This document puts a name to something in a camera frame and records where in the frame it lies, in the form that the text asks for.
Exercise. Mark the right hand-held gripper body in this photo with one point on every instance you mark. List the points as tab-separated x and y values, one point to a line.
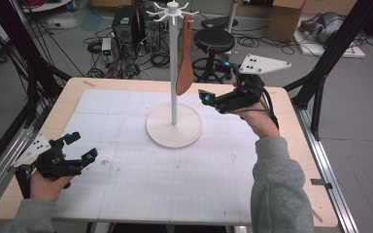
259	64

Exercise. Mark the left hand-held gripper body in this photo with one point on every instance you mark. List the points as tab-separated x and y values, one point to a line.
34	149

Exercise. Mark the wooden rice spatula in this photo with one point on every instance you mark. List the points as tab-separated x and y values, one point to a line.
185	77

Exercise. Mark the white hook rack stand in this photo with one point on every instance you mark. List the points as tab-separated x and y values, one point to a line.
174	129

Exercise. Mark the person's left hand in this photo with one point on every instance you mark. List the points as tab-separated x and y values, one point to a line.
43	191

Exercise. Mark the person's right hand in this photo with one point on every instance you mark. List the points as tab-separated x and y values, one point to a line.
262	121

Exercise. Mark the black round stool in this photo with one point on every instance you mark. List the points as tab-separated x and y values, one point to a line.
213	40

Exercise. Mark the cardboard box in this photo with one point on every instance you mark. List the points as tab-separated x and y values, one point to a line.
283	21

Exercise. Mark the white table leg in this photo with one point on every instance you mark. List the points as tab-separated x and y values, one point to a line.
233	14

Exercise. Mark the white grid mat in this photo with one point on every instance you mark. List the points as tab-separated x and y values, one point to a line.
142	181

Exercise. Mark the grey bag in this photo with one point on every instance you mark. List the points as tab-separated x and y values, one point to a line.
323	26

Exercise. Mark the white floor board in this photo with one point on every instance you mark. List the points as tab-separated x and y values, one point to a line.
336	50

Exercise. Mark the black computer tower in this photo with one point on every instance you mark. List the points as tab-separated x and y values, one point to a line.
124	24
152	29

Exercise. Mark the small grey power supply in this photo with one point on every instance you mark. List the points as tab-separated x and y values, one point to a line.
107	48

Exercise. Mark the black tape strip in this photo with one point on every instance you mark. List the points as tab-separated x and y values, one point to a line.
322	183

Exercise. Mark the aluminium rail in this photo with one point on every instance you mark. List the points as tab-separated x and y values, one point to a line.
323	161
3	168

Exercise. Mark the black metal frame post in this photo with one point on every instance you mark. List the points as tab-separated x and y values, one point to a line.
332	53
29	64

